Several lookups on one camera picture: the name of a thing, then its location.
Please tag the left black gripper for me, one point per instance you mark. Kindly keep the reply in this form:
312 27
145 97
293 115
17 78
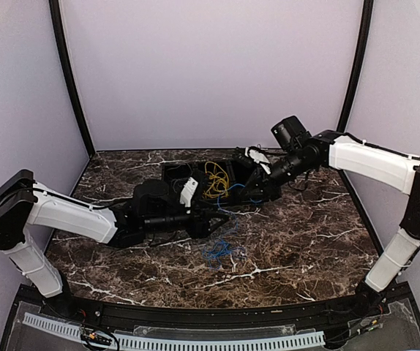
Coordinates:
202 230

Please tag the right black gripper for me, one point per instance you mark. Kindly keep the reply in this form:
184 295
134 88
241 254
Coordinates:
267 187

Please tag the black three-compartment bin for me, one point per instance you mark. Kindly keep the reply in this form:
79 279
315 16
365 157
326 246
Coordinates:
222 181

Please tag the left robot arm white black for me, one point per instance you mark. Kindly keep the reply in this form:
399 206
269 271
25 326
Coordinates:
152 208

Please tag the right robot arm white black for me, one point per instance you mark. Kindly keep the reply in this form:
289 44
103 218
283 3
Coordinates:
303 152

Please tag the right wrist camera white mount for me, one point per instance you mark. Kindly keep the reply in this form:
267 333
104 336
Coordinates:
251 156

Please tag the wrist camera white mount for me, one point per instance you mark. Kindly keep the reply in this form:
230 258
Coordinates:
187 193
251 156

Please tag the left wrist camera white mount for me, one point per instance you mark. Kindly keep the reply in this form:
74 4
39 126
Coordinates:
187 193

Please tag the right black frame post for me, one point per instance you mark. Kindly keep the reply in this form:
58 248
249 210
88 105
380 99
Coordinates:
358 60

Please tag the black frame post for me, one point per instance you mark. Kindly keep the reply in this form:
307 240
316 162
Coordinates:
358 60
68 74

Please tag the white slotted cable duct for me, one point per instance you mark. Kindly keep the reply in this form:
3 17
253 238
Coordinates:
151 338

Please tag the black front rail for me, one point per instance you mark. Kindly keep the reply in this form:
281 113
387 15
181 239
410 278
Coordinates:
118 316

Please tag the left black frame post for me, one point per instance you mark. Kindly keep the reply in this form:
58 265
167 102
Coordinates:
68 74

